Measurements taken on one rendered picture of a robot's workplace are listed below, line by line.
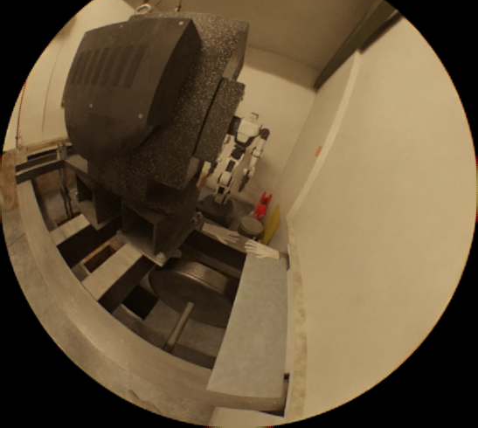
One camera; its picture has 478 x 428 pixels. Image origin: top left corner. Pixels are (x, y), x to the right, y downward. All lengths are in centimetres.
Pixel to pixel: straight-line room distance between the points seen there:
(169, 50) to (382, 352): 87
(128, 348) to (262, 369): 44
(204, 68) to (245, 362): 94
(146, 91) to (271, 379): 92
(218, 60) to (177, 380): 95
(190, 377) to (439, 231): 77
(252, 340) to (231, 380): 19
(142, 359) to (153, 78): 76
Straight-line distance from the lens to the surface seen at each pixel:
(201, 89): 48
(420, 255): 50
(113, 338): 62
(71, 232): 88
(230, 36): 55
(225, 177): 184
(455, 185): 53
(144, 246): 75
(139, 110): 40
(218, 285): 76
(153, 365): 60
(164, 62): 40
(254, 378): 66
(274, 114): 272
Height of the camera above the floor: 125
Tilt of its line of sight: 21 degrees down
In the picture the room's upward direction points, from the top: 23 degrees clockwise
